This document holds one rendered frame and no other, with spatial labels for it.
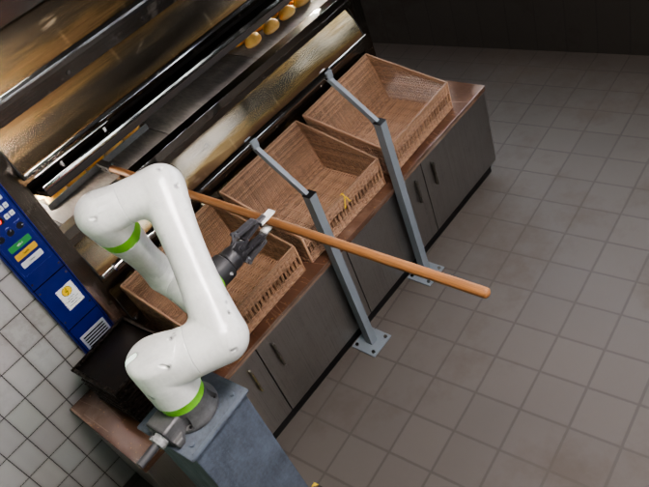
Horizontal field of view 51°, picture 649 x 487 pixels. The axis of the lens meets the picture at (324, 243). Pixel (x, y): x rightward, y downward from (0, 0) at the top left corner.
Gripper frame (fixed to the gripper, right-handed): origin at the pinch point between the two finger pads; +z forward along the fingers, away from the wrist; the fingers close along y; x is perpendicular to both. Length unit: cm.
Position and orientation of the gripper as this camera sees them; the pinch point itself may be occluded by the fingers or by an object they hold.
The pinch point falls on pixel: (268, 220)
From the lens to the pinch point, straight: 220.9
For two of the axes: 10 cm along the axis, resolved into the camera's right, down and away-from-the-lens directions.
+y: 3.0, 7.0, 6.5
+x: 7.5, 2.4, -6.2
